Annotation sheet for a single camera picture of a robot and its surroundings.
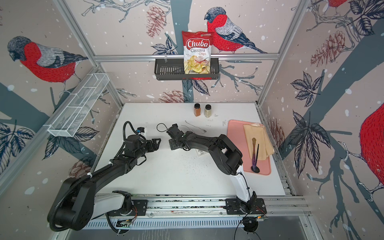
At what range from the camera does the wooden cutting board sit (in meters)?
0.94

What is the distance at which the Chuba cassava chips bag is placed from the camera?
85 cm

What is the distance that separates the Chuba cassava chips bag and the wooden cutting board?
1.66ft
